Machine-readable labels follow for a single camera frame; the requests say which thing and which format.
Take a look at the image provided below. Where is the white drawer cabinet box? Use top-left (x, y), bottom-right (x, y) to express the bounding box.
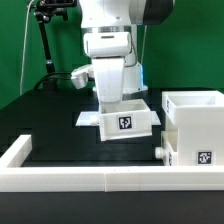
top-left (162, 91), bottom-right (224, 166)

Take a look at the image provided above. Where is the black camera stand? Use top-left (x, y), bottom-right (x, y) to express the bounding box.
top-left (30, 0), bottom-right (78, 90)

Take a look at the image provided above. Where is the white U-shaped table frame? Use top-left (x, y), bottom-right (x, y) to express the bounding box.
top-left (0, 135), bottom-right (224, 192)

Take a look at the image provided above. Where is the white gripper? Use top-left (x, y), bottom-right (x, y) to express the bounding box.
top-left (92, 57), bottom-right (124, 104)

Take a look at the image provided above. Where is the white front drawer tray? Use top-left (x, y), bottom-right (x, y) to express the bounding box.
top-left (155, 131), bottom-right (178, 166)

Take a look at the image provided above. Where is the white hanging cable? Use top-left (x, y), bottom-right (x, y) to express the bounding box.
top-left (19, 0), bottom-right (36, 96)

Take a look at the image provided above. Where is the white drawer tray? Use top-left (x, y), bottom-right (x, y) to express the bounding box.
top-left (155, 131), bottom-right (178, 166)
top-left (90, 99), bottom-right (152, 141)

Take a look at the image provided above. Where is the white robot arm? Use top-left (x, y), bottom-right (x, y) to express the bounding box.
top-left (79, 0), bottom-right (175, 104)

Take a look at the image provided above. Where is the white marker tag plate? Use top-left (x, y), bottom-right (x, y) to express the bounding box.
top-left (76, 111), bottom-right (161, 126)

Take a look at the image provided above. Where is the black cable bundle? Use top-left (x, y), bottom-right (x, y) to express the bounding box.
top-left (33, 69), bottom-right (75, 90)

